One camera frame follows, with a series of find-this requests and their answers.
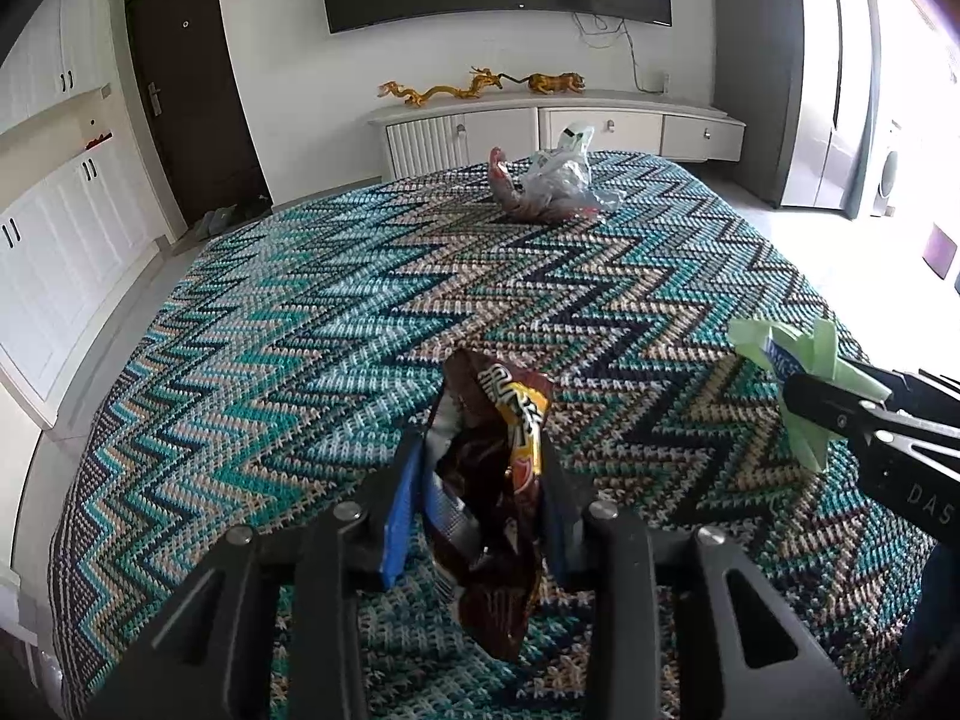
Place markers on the brown chips bag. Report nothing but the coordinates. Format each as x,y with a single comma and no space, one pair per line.
483,521

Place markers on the golden tiger figurine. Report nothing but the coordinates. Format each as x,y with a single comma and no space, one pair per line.
541,83

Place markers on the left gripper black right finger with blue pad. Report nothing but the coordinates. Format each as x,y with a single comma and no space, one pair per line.
741,651

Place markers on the purple stool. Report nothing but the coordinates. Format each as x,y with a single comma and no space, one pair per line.
940,251

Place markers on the red snack bag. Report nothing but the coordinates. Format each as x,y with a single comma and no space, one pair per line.
503,184

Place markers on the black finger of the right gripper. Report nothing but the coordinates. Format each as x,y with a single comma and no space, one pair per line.
919,405

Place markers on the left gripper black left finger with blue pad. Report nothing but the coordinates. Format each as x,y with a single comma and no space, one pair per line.
209,652

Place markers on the golden dragon figurine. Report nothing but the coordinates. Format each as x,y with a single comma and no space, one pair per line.
481,79

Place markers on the white TV cabinet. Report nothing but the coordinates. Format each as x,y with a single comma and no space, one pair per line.
453,133

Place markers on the clear plastic bag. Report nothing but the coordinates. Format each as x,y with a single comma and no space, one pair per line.
558,185

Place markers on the grey tall wardrobe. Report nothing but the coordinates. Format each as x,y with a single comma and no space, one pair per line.
803,76

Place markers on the dark brown entrance door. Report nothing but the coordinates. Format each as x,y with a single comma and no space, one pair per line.
192,104

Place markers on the white shoe cabinet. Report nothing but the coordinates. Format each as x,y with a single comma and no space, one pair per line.
75,235

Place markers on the shoes by door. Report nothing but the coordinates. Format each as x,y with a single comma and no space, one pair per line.
216,222

